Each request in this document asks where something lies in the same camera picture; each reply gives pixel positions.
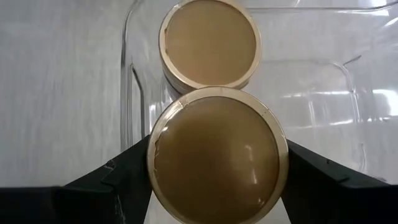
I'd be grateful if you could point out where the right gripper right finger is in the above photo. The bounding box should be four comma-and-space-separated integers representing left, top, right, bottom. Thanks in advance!
281, 139, 391, 224

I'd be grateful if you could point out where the clear plastic bin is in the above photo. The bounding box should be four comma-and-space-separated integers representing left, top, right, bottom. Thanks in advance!
119, 0, 398, 187

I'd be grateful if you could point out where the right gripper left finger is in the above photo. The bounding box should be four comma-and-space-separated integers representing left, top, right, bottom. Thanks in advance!
63, 135, 154, 224

